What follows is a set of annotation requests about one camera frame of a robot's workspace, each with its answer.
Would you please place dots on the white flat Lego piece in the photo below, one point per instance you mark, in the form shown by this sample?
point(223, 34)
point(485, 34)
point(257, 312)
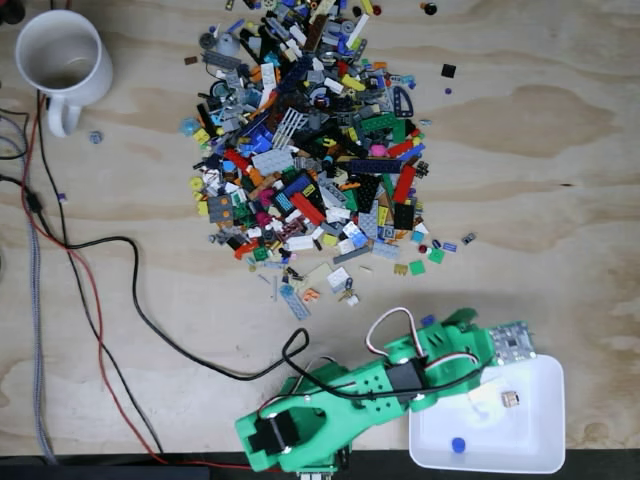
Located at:
point(485, 397)

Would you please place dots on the tan grey Lego piece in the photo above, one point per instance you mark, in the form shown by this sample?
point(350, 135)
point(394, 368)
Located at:
point(510, 399)

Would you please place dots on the green square Lego plate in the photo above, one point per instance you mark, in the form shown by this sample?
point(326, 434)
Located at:
point(436, 256)
point(416, 267)

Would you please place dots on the small blue Lego tile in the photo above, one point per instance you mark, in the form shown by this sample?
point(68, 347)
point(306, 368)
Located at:
point(449, 246)

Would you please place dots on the olive yellow Lego piece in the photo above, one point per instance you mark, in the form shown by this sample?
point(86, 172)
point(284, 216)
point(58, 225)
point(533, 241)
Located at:
point(399, 270)

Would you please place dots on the small grey black Lego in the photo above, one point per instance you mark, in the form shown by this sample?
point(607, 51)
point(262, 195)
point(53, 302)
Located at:
point(468, 238)

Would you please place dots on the white plastic bin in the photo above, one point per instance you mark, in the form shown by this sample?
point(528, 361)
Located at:
point(500, 440)

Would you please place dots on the pale blue Lego plate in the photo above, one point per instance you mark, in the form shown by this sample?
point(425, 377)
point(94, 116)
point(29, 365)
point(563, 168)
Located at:
point(386, 250)

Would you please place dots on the small white Lego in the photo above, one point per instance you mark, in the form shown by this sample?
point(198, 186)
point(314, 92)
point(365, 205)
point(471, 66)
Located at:
point(352, 300)

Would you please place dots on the long dark grey Lego plate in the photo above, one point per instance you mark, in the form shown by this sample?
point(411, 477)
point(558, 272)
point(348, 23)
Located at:
point(352, 255)

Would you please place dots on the white square Lego brick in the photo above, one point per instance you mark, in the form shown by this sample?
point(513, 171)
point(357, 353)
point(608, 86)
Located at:
point(337, 278)

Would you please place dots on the grey studded Lego plate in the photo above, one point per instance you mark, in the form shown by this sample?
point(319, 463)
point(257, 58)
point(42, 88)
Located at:
point(369, 225)

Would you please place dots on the long red Lego plate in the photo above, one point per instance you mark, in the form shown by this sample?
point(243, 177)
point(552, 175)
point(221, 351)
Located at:
point(405, 184)

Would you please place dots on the small orange Lego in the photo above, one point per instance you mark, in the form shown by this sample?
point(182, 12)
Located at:
point(311, 296)

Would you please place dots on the tan Lego plate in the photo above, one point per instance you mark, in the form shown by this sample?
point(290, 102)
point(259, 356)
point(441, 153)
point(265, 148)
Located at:
point(316, 274)

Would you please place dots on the black wedge Lego plate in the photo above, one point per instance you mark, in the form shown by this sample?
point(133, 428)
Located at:
point(371, 192)

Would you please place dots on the grey blue Lego plate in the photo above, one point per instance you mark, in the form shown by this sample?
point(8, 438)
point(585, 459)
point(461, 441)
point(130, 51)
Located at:
point(296, 304)

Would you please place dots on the long dark blue Lego plate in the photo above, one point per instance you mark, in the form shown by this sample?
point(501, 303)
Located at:
point(375, 166)

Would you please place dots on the light blue round Lego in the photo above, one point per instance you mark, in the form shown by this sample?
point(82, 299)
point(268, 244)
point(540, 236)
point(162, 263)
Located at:
point(286, 289)

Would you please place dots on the pink Lego piece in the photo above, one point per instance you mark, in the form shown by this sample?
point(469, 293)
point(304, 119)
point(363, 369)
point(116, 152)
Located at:
point(378, 150)

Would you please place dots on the short red Lego plate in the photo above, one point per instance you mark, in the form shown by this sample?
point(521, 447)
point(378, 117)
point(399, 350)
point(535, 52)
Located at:
point(307, 207)

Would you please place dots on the large green Lego plate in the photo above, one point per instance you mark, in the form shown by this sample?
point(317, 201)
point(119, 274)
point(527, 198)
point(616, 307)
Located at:
point(380, 122)

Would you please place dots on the blue technic triangle Lego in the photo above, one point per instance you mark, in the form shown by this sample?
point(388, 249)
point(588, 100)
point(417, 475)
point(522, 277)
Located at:
point(402, 105)

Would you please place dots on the orange red Lego arch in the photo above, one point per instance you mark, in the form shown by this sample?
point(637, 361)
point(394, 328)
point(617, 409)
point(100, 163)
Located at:
point(245, 248)

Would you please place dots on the light grey Lego plate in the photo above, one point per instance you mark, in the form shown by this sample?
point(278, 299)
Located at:
point(272, 161)

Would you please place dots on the black square Lego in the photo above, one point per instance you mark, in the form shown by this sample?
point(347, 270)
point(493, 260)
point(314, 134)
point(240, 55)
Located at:
point(448, 70)

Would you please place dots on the white Lego fence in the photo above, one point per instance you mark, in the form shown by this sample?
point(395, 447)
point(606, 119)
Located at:
point(290, 127)

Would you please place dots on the yellow Lego plate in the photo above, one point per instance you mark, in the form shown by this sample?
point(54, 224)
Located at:
point(353, 83)

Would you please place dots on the yellow round Lego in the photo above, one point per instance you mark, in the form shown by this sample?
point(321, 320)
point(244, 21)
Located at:
point(196, 183)

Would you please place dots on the long white Lego plate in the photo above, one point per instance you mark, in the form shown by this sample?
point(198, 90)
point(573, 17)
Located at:
point(357, 31)

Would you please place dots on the black round Lego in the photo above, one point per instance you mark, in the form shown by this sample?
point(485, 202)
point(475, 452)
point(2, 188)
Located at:
point(428, 7)

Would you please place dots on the brown Lego plate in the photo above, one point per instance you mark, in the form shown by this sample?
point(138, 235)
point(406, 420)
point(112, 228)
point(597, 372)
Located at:
point(314, 34)

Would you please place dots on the translucent light blue Lego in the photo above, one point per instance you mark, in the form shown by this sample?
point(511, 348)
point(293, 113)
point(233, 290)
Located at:
point(189, 126)

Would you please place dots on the black teal Lego wheel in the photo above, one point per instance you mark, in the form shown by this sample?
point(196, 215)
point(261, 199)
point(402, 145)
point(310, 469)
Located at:
point(218, 90)

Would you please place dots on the grey Lego cone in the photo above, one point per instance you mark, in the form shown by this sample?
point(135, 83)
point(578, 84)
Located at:
point(227, 45)

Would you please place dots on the small brown Lego tile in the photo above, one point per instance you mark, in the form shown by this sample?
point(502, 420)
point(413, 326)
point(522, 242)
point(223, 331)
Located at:
point(190, 60)

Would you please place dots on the grey Lego gear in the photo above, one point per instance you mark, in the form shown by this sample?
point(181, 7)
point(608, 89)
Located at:
point(207, 40)

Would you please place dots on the blue grey round Lego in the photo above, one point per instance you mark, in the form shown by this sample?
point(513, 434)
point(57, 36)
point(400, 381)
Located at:
point(96, 136)

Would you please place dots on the grey plate orange studs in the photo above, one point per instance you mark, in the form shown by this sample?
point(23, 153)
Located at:
point(220, 207)

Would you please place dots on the black flat device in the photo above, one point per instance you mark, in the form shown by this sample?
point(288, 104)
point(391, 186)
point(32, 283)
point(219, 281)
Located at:
point(100, 473)

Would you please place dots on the white ceramic mug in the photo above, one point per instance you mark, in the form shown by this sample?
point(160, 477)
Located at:
point(62, 45)

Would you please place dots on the black red object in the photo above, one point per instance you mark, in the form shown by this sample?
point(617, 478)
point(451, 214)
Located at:
point(10, 9)

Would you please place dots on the camera circuit board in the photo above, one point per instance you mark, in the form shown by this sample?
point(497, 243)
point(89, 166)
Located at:
point(512, 342)

